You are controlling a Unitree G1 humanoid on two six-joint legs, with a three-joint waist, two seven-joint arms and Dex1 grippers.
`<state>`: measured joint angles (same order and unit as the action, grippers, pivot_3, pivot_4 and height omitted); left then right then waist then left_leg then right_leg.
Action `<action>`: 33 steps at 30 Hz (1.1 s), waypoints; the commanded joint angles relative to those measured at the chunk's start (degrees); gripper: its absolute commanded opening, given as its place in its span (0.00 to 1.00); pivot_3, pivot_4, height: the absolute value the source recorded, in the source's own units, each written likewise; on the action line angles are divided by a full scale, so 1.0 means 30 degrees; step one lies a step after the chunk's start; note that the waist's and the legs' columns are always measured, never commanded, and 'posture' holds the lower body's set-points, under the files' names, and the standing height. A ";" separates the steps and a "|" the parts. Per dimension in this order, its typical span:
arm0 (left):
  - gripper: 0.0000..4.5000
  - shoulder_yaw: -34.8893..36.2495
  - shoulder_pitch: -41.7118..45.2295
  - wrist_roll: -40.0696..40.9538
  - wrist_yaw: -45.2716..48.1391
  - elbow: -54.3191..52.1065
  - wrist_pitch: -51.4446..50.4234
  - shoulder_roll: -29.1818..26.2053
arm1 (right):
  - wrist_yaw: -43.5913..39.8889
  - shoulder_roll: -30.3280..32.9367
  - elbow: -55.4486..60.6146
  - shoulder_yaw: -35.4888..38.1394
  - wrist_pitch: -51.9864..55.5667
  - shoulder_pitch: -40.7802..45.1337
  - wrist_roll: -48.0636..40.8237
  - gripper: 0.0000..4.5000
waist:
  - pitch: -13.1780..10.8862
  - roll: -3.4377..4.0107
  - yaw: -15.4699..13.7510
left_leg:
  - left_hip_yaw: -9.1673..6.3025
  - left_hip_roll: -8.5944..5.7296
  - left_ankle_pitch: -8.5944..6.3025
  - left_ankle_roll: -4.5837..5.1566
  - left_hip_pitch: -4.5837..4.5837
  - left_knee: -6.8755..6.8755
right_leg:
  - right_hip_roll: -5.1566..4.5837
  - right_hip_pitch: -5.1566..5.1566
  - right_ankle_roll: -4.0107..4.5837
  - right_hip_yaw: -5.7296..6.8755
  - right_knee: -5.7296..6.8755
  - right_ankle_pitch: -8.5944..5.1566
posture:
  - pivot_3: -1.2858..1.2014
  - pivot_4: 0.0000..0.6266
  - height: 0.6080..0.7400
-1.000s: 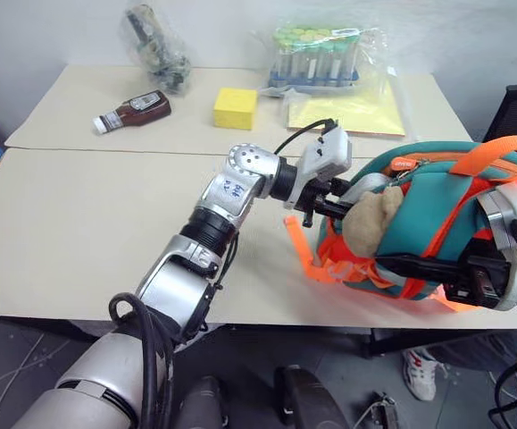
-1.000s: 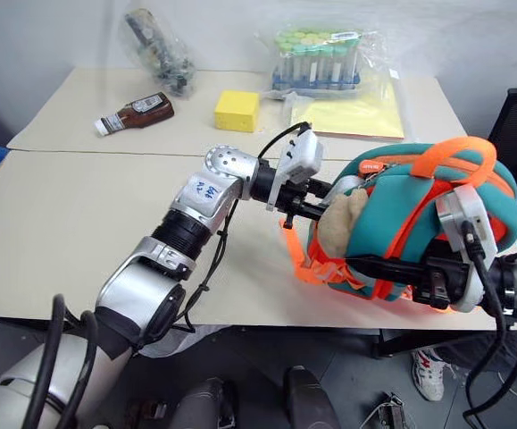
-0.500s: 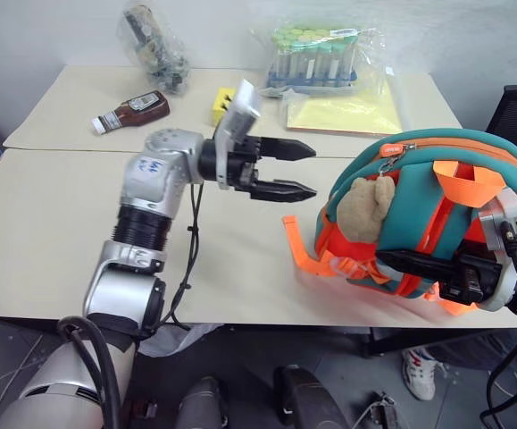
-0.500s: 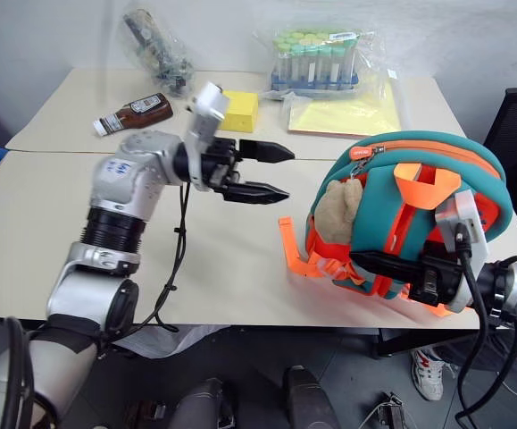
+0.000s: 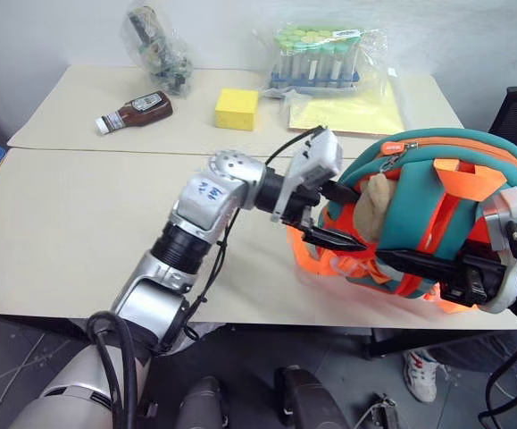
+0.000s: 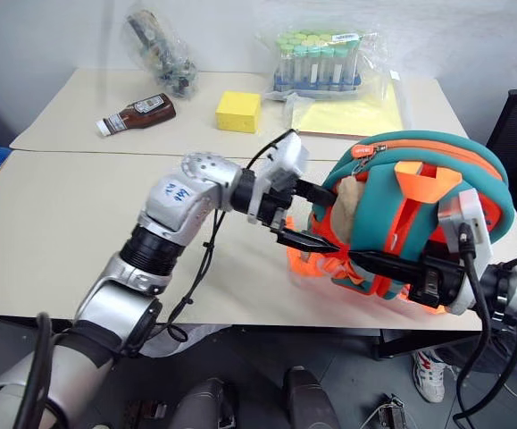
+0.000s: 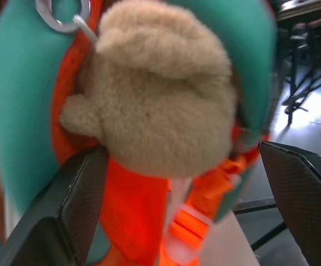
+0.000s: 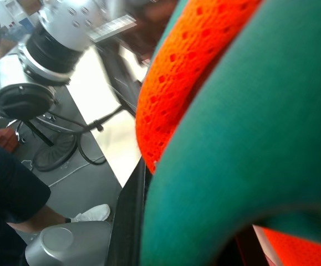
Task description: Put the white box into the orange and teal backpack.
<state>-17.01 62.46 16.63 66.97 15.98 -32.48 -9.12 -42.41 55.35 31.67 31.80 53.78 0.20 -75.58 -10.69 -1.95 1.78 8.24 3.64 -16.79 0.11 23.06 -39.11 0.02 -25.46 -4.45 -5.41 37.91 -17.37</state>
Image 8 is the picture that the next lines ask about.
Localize orange and teal backpack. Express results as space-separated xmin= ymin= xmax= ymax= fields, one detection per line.
xmin=135 ymin=0 xmax=321 ymax=266

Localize white sneaker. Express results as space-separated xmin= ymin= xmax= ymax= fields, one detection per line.
xmin=70 ymin=203 xmax=111 ymax=223

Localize black round stand base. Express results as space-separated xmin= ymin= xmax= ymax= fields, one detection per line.
xmin=33 ymin=132 xmax=78 ymax=173

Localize silver robot body shell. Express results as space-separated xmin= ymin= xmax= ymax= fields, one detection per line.
xmin=24 ymin=221 xmax=113 ymax=266

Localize person in dark clothes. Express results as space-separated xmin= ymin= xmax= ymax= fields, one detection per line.
xmin=0 ymin=137 xmax=72 ymax=266

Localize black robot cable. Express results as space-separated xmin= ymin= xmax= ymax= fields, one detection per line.
xmin=44 ymin=105 xmax=139 ymax=166

